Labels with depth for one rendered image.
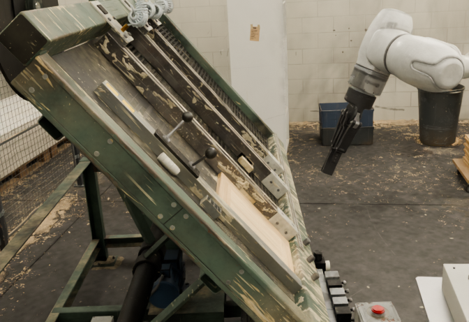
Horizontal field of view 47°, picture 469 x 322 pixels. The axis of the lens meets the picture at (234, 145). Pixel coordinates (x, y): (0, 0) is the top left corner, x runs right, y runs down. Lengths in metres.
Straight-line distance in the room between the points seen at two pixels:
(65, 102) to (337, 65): 5.97
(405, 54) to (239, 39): 4.62
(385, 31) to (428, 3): 5.91
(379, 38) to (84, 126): 0.78
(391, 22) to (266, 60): 4.49
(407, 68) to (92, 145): 0.82
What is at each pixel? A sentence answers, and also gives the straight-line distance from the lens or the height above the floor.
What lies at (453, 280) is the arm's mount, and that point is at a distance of 2.12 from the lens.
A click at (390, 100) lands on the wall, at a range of 7.36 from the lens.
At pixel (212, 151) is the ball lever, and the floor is 1.42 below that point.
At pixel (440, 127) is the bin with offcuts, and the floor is 0.23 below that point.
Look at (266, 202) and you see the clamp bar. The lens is 2.14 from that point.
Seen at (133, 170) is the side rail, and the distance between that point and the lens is 1.47.
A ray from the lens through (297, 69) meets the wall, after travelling 7.22.
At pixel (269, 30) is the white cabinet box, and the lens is 5.77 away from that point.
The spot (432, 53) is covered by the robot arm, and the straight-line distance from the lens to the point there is 1.23.
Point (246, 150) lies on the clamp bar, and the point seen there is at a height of 1.14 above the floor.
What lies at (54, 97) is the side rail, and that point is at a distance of 1.47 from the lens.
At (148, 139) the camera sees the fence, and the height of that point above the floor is 1.46.
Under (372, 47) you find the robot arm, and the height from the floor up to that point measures 1.75.
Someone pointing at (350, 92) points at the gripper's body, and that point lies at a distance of 1.39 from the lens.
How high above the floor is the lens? 1.92
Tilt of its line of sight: 17 degrees down
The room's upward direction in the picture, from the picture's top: 3 degrees counter-clockwise
